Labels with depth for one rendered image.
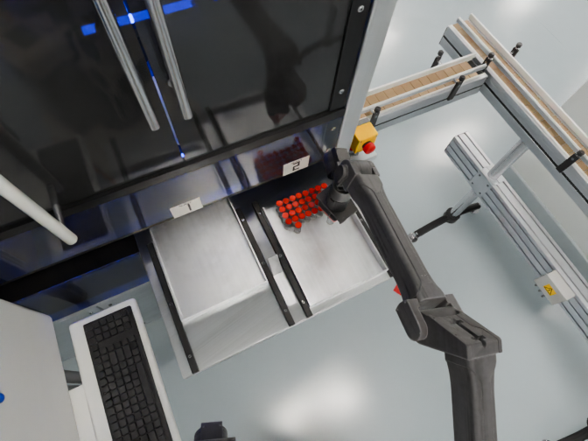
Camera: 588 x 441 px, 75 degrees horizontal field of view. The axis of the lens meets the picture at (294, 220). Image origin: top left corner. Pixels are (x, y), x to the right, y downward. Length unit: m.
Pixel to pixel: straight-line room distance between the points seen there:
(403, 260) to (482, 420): 0.28
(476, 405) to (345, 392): 1.37
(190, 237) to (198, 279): 0.14
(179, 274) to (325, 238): 0.46
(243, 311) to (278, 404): 0.93
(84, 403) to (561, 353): 2.16
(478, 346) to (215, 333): 0.71
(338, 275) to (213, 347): 0.41
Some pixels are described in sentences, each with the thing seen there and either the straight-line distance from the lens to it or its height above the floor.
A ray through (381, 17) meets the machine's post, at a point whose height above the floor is 1.47.
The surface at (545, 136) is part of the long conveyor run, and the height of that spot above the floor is 0.93.
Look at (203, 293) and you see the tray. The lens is 1.16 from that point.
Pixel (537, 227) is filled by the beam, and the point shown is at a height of 0.55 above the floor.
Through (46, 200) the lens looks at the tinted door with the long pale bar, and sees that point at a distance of 0.96.
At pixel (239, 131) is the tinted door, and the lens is 0.93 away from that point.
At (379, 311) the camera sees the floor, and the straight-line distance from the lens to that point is 2.10.
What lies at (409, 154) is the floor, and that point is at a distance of 2.56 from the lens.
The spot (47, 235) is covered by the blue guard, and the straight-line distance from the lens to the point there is 1.06.
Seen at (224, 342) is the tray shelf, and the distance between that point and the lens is 1.13.
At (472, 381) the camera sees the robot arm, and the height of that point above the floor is 1.38.
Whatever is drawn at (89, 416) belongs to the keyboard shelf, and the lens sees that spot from 1.29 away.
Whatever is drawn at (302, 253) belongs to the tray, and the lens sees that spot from 1.18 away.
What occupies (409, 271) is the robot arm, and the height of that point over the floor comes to 1.32.
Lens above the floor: 1.99
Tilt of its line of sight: 65 degrees down
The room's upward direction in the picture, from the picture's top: 8 degrees clockwise
